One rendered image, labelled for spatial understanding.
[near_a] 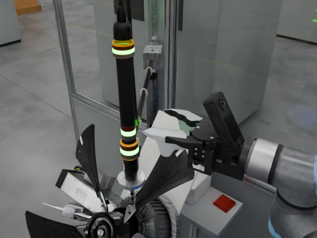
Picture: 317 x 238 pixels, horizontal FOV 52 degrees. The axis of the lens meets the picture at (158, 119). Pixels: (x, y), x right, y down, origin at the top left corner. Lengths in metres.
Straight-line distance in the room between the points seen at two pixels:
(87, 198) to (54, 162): 2.04
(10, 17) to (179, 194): 5.75
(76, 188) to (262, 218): 0.90
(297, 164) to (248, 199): 1.08
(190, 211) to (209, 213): 0.09
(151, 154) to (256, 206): 0.63
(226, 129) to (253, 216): 1.15
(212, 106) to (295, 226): 0.26
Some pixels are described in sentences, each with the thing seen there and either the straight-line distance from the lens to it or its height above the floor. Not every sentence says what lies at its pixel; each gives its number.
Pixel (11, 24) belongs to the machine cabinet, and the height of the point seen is 0.36.
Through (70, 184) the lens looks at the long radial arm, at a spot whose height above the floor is 1.12.
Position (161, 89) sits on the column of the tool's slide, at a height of 1.36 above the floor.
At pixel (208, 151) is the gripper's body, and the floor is 1.65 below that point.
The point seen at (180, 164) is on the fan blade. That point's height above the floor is 1.43.
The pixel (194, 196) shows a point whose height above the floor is 0.92.
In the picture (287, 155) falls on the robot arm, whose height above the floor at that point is 1.68.
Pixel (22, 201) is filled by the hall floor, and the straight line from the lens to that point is 3.01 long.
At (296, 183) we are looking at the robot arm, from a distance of 0.60.
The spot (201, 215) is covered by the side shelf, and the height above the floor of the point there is 0.86.
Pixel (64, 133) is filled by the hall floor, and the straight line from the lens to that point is 3.69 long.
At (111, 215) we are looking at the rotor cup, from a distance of 1.02.
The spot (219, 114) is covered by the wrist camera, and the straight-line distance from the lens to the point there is 0.59.
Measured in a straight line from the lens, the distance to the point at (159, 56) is 1.27.
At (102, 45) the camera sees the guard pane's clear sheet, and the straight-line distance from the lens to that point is 1.87.
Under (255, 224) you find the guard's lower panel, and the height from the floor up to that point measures 0.73.
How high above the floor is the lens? 2.03
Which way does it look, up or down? 32 degrees down
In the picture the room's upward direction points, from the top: straight up
